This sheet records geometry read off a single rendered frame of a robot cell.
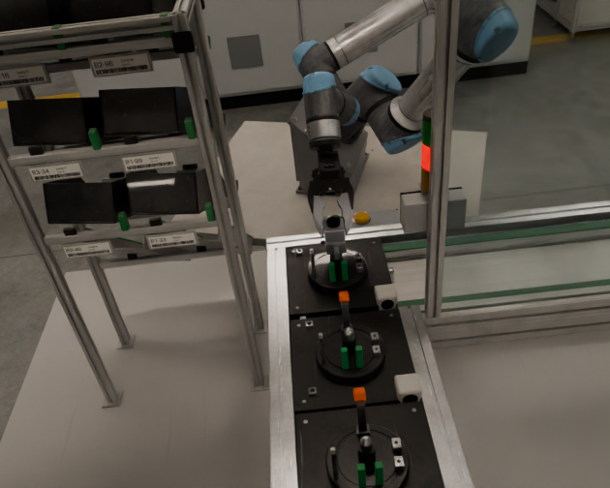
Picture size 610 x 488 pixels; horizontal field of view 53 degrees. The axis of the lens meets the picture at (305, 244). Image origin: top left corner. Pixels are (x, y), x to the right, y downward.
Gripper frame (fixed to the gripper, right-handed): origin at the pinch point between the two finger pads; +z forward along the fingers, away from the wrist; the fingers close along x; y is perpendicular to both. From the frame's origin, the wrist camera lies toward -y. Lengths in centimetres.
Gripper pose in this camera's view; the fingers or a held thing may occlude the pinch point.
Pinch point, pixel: (334, 229)
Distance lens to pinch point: 134.2
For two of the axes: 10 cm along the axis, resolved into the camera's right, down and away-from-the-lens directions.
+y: 0.1, 0.4, 10.0
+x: -9.9, 1.0, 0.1
